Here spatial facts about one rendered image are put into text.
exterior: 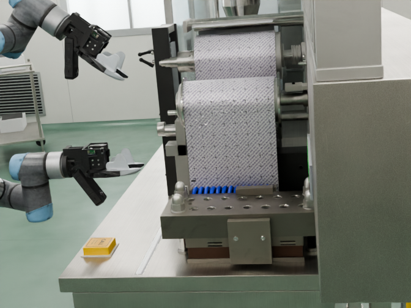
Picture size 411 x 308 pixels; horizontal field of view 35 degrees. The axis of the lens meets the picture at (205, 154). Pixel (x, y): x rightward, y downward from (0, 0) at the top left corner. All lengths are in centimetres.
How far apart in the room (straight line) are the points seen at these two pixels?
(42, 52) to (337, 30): 707
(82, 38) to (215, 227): 60
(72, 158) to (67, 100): 601
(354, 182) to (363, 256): 10
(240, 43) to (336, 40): 111
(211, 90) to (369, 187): 91
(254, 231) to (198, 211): 15
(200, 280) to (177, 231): 13
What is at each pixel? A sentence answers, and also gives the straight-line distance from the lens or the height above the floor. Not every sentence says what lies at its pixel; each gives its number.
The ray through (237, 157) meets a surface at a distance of 171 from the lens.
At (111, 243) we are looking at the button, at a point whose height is 92.
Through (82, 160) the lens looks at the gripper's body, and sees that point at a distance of 179.
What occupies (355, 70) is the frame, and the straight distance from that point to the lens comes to 83.
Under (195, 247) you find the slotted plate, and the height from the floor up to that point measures 94.
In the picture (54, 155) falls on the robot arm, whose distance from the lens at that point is 181.
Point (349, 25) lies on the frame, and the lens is 82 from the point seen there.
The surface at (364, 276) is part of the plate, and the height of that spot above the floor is 118.
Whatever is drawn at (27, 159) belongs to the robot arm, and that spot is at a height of 114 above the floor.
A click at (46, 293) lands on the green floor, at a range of 371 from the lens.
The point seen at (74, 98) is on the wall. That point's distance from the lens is 776.
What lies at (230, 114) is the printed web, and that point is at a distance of 169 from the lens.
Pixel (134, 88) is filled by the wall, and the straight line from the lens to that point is 754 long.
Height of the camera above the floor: 158
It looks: 15 degrees down
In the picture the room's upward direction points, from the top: 5 degrees counter-clockwise
